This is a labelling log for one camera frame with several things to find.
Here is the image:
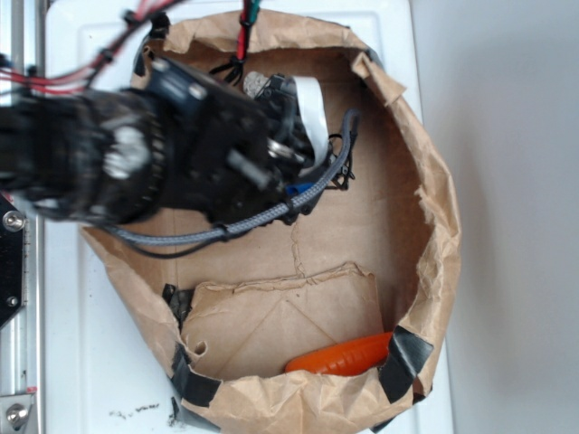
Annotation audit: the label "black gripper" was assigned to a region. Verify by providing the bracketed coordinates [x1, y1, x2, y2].
[145, 58, 328, 224]

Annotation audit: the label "white paper ball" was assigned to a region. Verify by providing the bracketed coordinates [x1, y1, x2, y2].
[242, 71, 269, 99]

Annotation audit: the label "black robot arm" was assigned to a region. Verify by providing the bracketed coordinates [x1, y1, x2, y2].
[1, 58, 332, 225]

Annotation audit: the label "black tape top left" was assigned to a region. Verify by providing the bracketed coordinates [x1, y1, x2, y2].
[132, 12, 171, 77]

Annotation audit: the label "black tape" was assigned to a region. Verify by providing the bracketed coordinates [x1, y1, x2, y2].
[132, 12, 171, 77]
[170, 344, 223, 408]
[378, 326, 434, 403]

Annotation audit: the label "brown paper bag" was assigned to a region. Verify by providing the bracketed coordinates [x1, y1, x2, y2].
[82, 10, 461, 433]

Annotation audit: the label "black tape bottom left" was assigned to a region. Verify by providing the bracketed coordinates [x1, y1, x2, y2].
[170, 344, 223, 408]

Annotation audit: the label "orange plastic carrot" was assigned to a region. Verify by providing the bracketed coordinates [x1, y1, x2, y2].
[284, 332, 393, 376]

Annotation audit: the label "white plastic tray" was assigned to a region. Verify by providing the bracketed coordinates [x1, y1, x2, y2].
[41, 1, 455, 433]

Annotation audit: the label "black tape bottom right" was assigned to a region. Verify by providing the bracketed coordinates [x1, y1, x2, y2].
[378, 326, 434, 403]

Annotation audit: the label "grey braided cable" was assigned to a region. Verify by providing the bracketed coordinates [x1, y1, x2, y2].
[106, 108, 361, 248]

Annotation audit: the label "white flat ribbon cable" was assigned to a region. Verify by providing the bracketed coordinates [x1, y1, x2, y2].
[291, 75, 327, 166]

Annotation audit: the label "red green hanging wires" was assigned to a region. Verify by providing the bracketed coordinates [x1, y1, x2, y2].
[233, 0, 261, 64]

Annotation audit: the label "black mounting bracket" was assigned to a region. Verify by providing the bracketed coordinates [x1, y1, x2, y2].
[0, 194, 26, 328]

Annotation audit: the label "red wire bundle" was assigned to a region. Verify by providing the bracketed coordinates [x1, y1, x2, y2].
[0, 0, 186, 91]

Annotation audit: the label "aluminium frame rail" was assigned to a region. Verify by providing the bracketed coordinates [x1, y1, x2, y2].
[1, 1, 50, 433]

